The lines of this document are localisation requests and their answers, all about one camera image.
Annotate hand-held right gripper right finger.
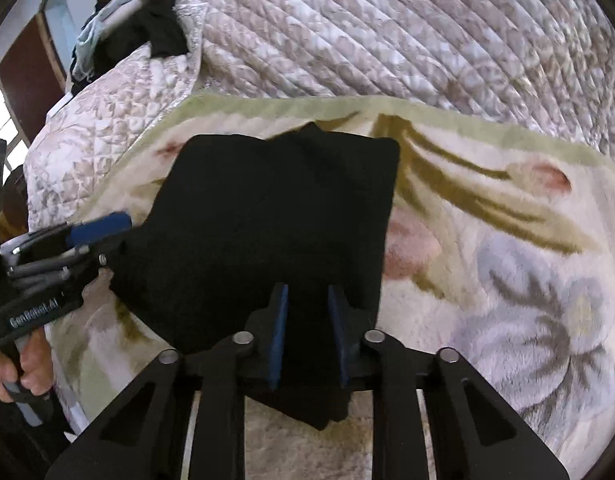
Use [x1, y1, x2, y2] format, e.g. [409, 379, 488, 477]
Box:
[327, 285, 571, 480]

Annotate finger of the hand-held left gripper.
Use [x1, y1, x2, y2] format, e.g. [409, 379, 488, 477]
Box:
[6, 240, 129, 288]
[0, 211, 134, 262]

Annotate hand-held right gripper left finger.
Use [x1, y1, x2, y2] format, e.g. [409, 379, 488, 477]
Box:
[45, 282, 290, 480]

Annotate black pants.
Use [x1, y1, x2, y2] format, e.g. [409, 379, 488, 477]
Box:
[108, 121, 401, 432]

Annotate person's left hand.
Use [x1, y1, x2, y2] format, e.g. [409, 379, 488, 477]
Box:
[0, 332, 54, 404]

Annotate diamond-quilted floral quilt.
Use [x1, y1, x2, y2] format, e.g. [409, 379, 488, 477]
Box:
[25, 42, 209, 234]

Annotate window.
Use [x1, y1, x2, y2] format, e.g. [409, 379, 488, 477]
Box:
[0, 87, 29, 184]

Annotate floral plush blanket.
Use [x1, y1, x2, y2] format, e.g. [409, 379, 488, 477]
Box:
[45, 95, 615, 480]

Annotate brown wooden door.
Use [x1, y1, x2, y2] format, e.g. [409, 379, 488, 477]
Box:
[0, 12, 67, 134]

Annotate light blue cloth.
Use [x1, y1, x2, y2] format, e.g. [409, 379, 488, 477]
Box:
[70, 0, 134, 84]

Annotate black cloth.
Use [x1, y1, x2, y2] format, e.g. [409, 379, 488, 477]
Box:
[70, 0, 189, 97]

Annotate white bar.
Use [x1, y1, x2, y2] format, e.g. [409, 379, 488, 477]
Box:
[105, 0, 182, 29]

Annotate stripe-quilted floral bedspread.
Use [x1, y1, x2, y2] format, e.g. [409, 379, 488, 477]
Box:
[175, 0, 615, 167]

